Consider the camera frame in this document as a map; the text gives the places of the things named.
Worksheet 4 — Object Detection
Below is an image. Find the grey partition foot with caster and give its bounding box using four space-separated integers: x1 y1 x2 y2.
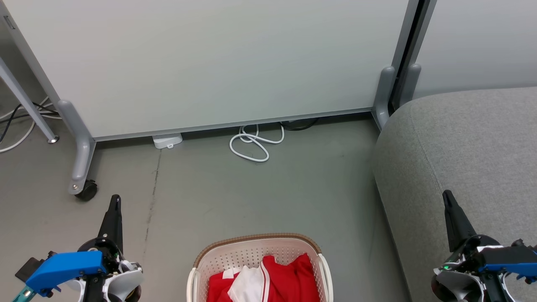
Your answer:
57 99 98 201

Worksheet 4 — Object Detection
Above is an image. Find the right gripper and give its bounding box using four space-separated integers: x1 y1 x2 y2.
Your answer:
432 190 517 302

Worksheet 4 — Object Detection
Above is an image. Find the red garment with white cuff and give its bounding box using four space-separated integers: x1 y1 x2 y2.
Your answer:
207 257 269 302

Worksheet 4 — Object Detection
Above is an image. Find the long white cable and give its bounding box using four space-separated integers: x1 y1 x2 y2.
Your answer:
0 97 54 154

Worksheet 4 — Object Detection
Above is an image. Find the grey upright partition foot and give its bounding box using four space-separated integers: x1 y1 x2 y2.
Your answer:
372 66 396 130

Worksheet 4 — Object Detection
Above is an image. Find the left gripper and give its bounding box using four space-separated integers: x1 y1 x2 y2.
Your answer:
83 195 143 302

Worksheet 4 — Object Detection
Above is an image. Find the black floor cable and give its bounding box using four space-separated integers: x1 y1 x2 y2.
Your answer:
280 118 319 131

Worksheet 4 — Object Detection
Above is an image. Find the blue left camera mount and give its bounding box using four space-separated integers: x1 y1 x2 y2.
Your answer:
25 250 108 295

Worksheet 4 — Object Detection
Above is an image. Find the thin black cable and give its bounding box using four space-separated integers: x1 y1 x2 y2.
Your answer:
0 103 60 144

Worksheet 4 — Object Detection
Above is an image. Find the grey slim partition foot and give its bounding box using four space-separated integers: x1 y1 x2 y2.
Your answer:
399 63 422 106

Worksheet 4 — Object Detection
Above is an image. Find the white plastic laundry basket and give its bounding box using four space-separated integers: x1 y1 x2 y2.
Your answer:
187 233 334 302

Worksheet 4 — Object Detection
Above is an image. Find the blue right camera mount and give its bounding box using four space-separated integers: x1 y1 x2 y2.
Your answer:
478 247 537 284

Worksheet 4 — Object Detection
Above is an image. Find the white partition wall panel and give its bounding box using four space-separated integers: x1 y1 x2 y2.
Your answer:
399 0 537 105

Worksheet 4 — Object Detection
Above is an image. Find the coiled white cable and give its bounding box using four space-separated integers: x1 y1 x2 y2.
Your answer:
229 124 285 163

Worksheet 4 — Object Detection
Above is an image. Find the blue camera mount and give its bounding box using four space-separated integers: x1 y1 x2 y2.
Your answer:
25 250 108 295
478 247 537 284

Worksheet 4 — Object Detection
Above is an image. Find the grey fabric sofa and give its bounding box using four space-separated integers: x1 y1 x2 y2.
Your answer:
373 87 537 302

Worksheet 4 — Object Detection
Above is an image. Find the white power adapter box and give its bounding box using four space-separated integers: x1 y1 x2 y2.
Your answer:
152 133 184 150

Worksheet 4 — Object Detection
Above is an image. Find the large white partition panel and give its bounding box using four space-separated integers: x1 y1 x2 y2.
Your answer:
0 0 420 141

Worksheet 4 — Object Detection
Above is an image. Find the grey slanted table leg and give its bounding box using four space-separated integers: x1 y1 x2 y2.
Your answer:
0 57 60 144

